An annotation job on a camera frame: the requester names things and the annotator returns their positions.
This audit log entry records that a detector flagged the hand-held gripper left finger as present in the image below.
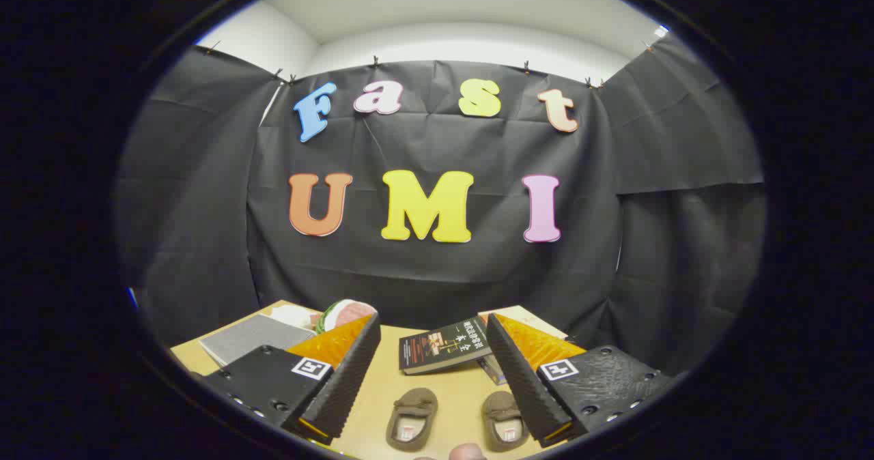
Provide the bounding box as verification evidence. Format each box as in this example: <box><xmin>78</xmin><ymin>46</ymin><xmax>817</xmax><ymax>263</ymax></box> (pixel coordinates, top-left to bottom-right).
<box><xmin>201</xmin><ymin>312</ymin><xmax>382</xmax><ymax>446</ymax></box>

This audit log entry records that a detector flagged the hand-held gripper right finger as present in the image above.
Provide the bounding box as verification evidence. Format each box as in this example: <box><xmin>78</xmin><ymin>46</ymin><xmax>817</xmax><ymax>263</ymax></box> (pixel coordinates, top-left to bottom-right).
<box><xmin>486</xmin><ymin>313</ymin><xmax>673</xmax><ymax>448</ymax></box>

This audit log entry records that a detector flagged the brown fuzzy slipper shoe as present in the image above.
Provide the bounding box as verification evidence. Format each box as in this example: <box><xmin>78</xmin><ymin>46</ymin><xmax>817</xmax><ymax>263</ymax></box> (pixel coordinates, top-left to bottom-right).
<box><xmin>481</xmin><ymin>390</ymin><xmax>531</xmax><ymax>452</ymax></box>
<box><xmin>386</xmin><ymin>388</ymin><xmax>438</xmax><ymax>452</ymax></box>

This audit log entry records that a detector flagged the white fabric storage box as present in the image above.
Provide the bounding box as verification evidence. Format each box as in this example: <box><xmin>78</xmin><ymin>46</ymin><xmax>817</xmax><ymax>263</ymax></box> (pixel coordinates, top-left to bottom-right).
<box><xmin>198</xmin><ymin>313</ymin><xmax>316</xmax><ymax>367</ymax></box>

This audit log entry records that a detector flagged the blue book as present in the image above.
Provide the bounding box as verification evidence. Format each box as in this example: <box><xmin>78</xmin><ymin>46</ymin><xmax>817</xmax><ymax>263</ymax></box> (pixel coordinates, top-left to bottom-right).
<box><xmin>478</xmin><ymin>354</ymin><xmax>509</xmax><ymax>386</ymax></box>

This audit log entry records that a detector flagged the watermelon slice plush toy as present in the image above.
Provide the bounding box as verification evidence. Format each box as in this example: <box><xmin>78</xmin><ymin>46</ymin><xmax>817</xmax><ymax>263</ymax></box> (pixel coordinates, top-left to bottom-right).
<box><xmin>315</xmin><ymin>300</ymin><xmax>378</xmax><ymax>333</ymax></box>

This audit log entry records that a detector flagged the white plush toy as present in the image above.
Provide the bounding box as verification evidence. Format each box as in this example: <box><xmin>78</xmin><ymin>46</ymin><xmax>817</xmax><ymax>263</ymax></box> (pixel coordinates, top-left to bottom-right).
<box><xmin>270</xmin><ymin>304</ymin><xmax>322</xmax><ymax>331</ymax></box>

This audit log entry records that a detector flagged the black paperback book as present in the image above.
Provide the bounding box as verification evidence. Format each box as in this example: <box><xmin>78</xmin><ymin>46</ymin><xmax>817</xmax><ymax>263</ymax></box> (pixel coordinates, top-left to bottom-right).
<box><xmin>399</xmin><ymin>317</ymin><xmax>494</xmax><ymax>376</ymax></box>

